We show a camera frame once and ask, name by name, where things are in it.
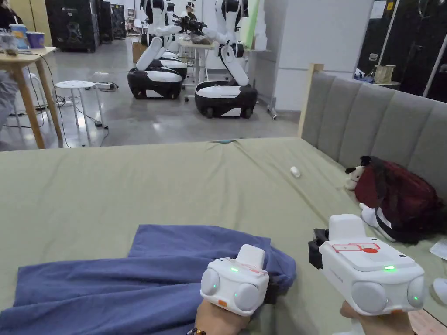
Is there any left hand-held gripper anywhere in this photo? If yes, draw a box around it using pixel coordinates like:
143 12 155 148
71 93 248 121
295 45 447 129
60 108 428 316
199 244 280 318

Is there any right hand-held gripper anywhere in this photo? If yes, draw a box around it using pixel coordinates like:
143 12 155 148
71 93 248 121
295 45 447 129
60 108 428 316
308 214 426 318

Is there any dark blue garment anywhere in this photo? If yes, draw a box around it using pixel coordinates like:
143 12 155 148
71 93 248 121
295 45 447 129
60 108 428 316
0 224 297 335

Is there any person's left hand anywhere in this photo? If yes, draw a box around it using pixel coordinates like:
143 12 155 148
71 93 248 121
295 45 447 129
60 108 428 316
194 299 252 335

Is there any person's right hand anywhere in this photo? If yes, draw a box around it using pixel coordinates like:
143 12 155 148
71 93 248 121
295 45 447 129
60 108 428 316
340 301 416 335

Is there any white paper sheet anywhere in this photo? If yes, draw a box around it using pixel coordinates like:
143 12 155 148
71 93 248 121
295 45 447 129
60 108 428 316
429 240 447 260

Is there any dark red backpack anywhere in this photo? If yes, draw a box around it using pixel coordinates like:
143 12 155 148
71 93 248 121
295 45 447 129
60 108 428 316
354 157 447 245

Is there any bed with pale green sheet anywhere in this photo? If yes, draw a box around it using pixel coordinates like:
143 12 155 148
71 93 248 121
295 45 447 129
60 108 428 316
0 137 447 335

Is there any grey padded headboard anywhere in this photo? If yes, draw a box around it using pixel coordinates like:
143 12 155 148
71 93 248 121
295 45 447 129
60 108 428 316
301 64 447 196

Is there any white and black robot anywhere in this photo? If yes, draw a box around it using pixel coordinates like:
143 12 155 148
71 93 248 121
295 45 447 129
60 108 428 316
127 0 185 100
194 0 258 119

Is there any white desk with clutter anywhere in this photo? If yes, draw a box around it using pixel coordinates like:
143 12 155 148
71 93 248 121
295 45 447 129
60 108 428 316
178 34 218 86

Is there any white round stool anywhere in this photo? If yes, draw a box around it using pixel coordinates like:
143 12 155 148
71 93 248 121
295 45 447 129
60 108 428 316
55 80 103 146

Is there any black cabinet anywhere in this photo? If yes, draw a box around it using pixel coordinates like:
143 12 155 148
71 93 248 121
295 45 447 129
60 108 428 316
45 0 103 54

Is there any wooden table with cups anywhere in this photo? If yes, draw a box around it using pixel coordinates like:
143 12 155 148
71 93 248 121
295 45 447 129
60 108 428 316
0 24 64 150

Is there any wooden cable spool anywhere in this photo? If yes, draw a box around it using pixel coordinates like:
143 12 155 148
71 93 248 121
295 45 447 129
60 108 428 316
373 64 398 85

